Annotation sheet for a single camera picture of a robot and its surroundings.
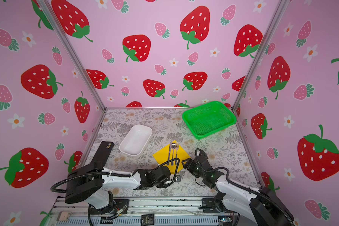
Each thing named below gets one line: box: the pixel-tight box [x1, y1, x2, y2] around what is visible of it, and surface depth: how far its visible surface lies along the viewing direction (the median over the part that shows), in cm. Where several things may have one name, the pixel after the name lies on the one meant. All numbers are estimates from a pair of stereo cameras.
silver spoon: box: [170, 142, 177, 166], surface depth 99 cm
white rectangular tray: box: [119, 124, 153, 157], surface depth 102 cm
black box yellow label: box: [82, 141, 115, 174], surface depth 95 cm
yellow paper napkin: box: [152, 140, 192, 174], surface depth 97 cm
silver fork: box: [175, 141, 179, 165], surface depth 100 cm
